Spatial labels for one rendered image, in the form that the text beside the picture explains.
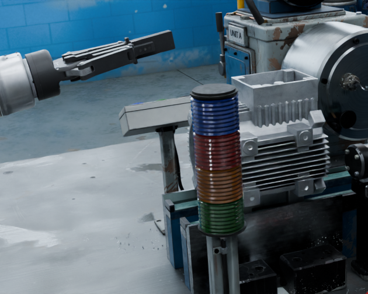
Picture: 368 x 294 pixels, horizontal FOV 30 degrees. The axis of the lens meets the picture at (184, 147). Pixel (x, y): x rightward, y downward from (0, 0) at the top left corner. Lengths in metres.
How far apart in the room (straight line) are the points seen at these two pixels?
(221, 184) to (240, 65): 0.99
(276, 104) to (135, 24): 5.62
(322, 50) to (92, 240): 0.64
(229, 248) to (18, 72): 0.41
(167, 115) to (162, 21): 5.48
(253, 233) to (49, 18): 5.53
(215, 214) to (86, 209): 0.77
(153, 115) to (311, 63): 0.39
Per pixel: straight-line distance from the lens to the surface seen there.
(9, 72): 1.07
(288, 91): 1.19
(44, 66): 1.08
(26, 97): 1.07
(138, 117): 1.36
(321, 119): 1.20
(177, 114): 1.38
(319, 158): 1.20
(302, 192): 1.20
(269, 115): 1.18
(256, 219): 1.20
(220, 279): 0.94
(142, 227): 1.49
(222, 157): 0.85
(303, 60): 1.58
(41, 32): 6.61
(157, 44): 1.13
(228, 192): 0.87
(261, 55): 1.73
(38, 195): 1.74
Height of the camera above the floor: 1.42
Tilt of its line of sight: 18 degrees down
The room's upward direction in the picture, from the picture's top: 4 degrees counter-clockwise
